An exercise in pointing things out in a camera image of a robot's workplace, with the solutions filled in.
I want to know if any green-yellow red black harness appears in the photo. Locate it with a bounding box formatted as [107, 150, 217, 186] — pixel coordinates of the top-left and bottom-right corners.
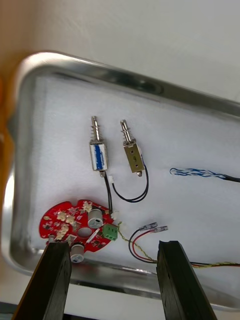
[116, 221, 240, 269]

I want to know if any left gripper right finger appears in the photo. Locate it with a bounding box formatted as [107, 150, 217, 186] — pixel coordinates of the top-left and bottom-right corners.
[156, 239, 218, 320]

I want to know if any blue-white twisted wire harness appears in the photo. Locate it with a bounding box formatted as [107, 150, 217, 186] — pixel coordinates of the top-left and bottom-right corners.
[169, 167, 240, 183]

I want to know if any steel tray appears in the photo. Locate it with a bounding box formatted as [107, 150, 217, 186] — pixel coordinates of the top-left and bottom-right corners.
[0, 51, 240, 312]

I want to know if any blue label metal solenoid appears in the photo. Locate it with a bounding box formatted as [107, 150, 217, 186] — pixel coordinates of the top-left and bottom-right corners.
[88, 115, 121, 222]

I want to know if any brass-faced metal solenoid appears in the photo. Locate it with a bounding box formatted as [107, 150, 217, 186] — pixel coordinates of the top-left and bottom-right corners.
[107, 119, 150, 203]

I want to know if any white sheet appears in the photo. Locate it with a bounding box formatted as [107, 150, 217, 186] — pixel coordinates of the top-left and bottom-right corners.
[29, 74, 240, 298]

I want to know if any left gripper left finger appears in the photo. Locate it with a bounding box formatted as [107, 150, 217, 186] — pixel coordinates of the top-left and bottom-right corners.
[11, 241, 73, 320]

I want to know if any round red circuit board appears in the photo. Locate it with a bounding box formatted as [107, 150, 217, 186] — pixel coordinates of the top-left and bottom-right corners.
[38, 198, 120, 264]

